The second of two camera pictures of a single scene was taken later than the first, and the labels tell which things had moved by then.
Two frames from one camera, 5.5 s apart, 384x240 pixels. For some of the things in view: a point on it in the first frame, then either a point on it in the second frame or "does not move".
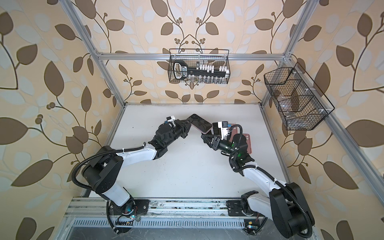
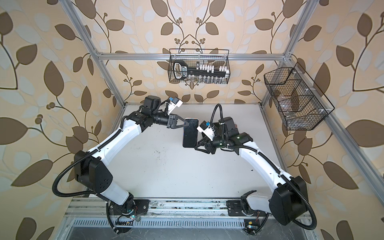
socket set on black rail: x=203 y=73 does not move
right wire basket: x=301 y=104 does not move
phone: x=201 y=124 -> x=190 y=135
